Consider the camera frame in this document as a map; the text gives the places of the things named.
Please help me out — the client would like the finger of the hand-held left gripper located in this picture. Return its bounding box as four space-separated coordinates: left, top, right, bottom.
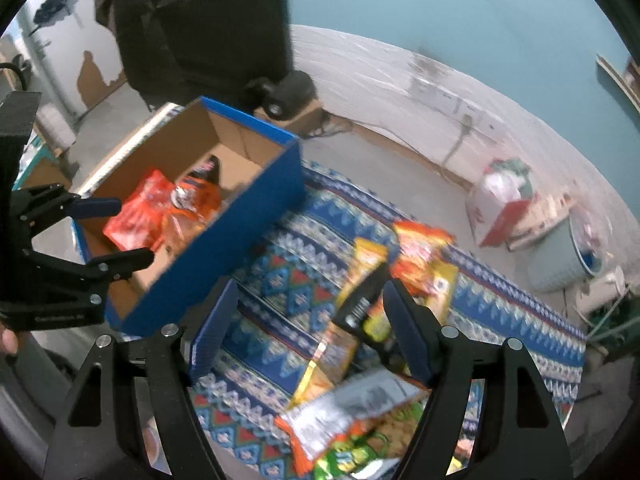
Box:
14 184 123 242
29 247 155 307

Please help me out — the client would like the small yellow snack packet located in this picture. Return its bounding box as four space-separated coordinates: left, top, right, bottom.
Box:
419 259 461 328

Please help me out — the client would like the teal-edged table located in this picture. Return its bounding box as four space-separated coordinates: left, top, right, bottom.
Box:
14 142 72 192

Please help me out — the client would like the silver and orange snack packet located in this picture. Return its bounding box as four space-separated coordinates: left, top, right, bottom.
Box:
274 372 432 477

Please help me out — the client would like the red-orange snack packet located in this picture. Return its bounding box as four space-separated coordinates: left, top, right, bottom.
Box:
102 170 177 252

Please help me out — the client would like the long yellow snack packet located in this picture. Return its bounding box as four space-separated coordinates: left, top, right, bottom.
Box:
289 238 391 408

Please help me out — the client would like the orange and red snack packet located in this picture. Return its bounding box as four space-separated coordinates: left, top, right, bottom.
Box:
389 220 457 297

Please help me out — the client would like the blue cardboard box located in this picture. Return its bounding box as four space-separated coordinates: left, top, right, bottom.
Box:
72 96 306 337

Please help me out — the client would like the orange printed snack packet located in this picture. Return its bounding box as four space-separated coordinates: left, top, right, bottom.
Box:
162 170 224 242

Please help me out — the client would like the white fan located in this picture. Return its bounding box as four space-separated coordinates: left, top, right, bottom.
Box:
574 266 627 317

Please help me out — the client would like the dark blue hanging garment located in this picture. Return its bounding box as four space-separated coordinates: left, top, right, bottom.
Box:
31 0 74 27

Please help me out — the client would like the wooden frame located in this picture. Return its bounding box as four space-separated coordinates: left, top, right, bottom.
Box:
595 54 640 112

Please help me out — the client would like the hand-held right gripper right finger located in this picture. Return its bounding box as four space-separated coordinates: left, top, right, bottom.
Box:
381 277 574 480

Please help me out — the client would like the white roll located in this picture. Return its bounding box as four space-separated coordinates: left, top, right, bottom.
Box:
34 104 77 150

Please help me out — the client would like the dark red snack packet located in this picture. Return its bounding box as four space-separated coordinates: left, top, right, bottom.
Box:
199 155 224 187

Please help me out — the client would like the blue patterned mat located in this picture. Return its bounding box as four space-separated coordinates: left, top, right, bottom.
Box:
190 160 589 480

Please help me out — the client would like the black and yellow snack packet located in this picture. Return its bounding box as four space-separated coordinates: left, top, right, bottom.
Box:
332 262 403 368

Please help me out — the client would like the grey laundry basket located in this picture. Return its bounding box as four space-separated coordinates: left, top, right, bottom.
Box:
526 210 602 294

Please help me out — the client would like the green snack packet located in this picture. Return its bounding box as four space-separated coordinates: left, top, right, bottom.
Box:
311 400 427 480

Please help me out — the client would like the white and red bag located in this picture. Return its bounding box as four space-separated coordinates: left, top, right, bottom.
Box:
465 157 534 249

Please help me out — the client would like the white wall socket strip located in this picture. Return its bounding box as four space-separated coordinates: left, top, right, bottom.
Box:
409 74 502 128

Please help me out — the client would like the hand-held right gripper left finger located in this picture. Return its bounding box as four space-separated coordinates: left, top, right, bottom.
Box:
45 277 240 480

